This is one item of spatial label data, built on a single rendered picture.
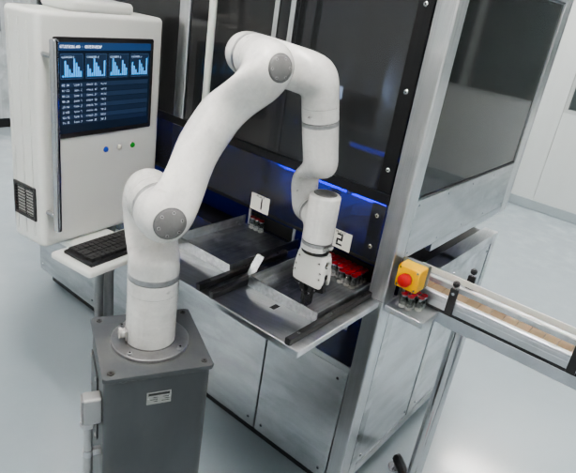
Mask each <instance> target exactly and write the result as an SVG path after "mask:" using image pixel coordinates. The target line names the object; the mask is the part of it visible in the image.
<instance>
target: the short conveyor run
mask: <svg viewBox="0 0 576 473"><path fill-rule="evenodd" d="M423 263H424V262H423ZM424 264H427V263H424ZM427 265H429V264H427ZM429 266H431V265H429ZM431 267H432V271H431V275H430V278H429V281H428V284H427V285H426V287H425V288H424V289H422V290H420V292H421V294H423V293H424V294H427V295H428V298H427V303H426V306H428V307H430V308H432V309H434V310H436V311H438V316H437V317H436V318H435V319H434V320H433V321H435V322H437V323H439V324H441V325H443V326H445V327H447V328H450V329H452V330H454V331H456V332H458V333H460V334H461V335H464V336H466V337H468V338H470V339H472V340H474V341H476V342H478V343H481V344H483V345H485V346H487V347H489V348H491V349H492V350H494V351H496V352H498V353H500V354H502V355H504V356H506V357H508V358H510V359H514V360H516V361H518V362H520V363H521V364H523V365H525V366H527V367H529V368H531V369H533V370H535V371H537V372H539V373H541V374H544V375H546V376H548V377H550V378H551V379H553V380H555V381H557V382H559V383H562V384H564V385H566V386H568V387H570V388H572V389H575V390H576V336H574V335H576V328H575V327H573V326H571V325H568V324H566V323H564V322H561V321H559V320H557V319H554V318H552V317H550V316H548V315H546V314H544V313H540V312H538V311H536V310H533V309H531V308H529V307H526V306H524V305H522V304H520V303H518V302H516V301H513V300H511V299H509V298H505V297H503V296H501V295H498V294H496V293H495V292H492V291H490V290H488V289H485V288H483V287H481V286H478V285H476V284H475V282H476V279H477V277H475V275H477V269H475V268H472V269H471V271H470V273H471V274H472V275H468V279H467V281H466V280H464V279H462V278H459V277H457V276H455V275H453V274H450V273H448V272H446V271H444V270H442V269H440V268H437V267H434V266H431ZM433 273H435V274H433ZM436 274H437V275H436ZM438 275H439V276H438ZM440 276H441V277H440ZM442 277H444V278H442ZM451 281H452V282H451ZM473 290H474V291H473ZM475 291H476V292H475ZM481 294H482V295H481ZM483 295H484V296H483ZM485 296H486V297H485ZM496 300H497V301H496ZM498 301H499V302H498ZM500 302H501V303H500ZM502 303H503V304H502ZM504 304H506V305H504ZM510 307H512V308H514V309H512V308H510ZM515 309H516V310H515ZM517 310H518V311H517ZM519 311H520V312H519ZM528 314H529V315H528ZM530 315H531V316H530ZM532 316H533V317H532ZM534 317H536V318H534ZM540 320H541V321H540ZM542 321H544V322H542ZM545 322H546V323H545ZM547 323H548V324H547ZM549 324H551V325H552V326H551V325H549ZM562 329H563V330H562ZM566 331H567V332H566ZM570 333H571V334H570ZM572 334H574V335H572Z"/></svg>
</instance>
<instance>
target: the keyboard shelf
mask: <svg viewBox="0 0 576 473"><path fill-rule="evenodd" d="M112 233H114V232H113V231H111V230H109V229H107V228H105V229H101V230H98V231H96V232H93V233H90V234H86V235H83V236H78V237H75V238H72V239H69V240H66V241H63V242H60V244H62V245H64V246H66V248H64V249H61V250H58V251H55V252H52V258H53V259H55V260H56V261H58V262H60V263H62V264H64V265H65V266H67V267H70V268H72V269H73V270H75V271H77V272H79V273H80V274H82V275H84V276H85V277H87V278H93V277H96V276H98V275H100V274H103V273H105V272H108V271H110V270H113V269H116V268H118V267H122V266H124V265H126V264H127V263H128V255H124V256H121V257H119V258H116V259H114V260H112V261H109V262H106V263H104V264H101V265H98V266H95V267H89V266H87V265H85V264H83V263H82V262H80V261H78V260H76V259H74V258H72V257H71V256H69V255H67V254H65V253H64V250H66V249H68V247H71V246H74V245H77V244H80V243H84V242H85V241H89V240H92V239H95V238H99V237H103V236H106V235H109V234H112Z"/></svg>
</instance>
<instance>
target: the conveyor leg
mask: <svg viewBox="0 0 576 473"><path fill-rule="evenodd" d="M442 326H443V325H442ZM443 327H445V326H443ZM445 328H447V327H445ZM448 329H450V328H448ZM450 330H451V331H450V334H449V337H448V341H447V346H446V349H445V352H444V355H443V358H442V361H441V364H440V367H439V370H438V374H437V376H436V379H435V382H434V385H433V388H432V394H431V397H430V400H429V402H428V405H427V409H426V412H425V415H424V418H423V421H422V423H421V427H420V430H419V433H418V436H417V442H416V444H415V447H414V450H413V453H412V456H411V460H410V463H409V466H408V468H407V471H406V473H422V470H423V467H424V465H425V462H426V459H427V456H428V453H429V450H430V447H431V444H432V440H433V437H434V434H435V431H436V428H437V425H438V422H439V420H440V417H441V414H442V411H443V408H444V405H445V402H446V399H447V394H448V391H449V388H450V385H451V382H452V379H453V376H454V374H455V371H456V368H457V365H458V362H459V359H460V356H461V353H462V349H463V346H464V343H465V340H466V338H467V339H469V338H468V337H466V336H464V335H461V334H460V333H458V332H456V331H454V330H452V329H450Z"/></svg>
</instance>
